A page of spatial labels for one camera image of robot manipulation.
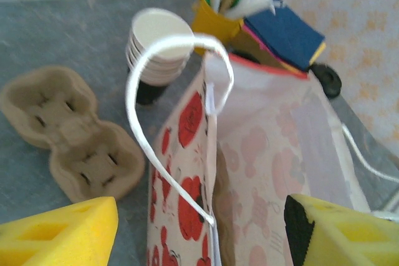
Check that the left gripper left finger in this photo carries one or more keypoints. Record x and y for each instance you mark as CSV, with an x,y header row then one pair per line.
x,y
56,235

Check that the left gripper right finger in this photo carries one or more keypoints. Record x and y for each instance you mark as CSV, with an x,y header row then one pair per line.
x,y
349,238

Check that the brown pulp cup carrier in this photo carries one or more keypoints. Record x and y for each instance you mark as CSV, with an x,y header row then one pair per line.
x,y
68,132

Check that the red and white paper bag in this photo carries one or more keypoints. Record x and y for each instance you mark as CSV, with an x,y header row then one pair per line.
x,y
265,154

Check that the stack of black paper cups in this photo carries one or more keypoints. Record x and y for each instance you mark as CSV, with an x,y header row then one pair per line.
x,y
156,29

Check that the black plastic cup lid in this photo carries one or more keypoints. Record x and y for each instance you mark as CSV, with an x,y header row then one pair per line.
x,y
325,79

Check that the yellow paper napkin stack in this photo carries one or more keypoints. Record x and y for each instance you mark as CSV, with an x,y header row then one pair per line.
x,y
274,60

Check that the pink paper napkin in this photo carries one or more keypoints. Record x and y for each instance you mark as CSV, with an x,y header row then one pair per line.
x,y
258,41

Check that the yellow straw holder cup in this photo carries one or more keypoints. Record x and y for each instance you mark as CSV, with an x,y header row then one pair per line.
x,y
212,20

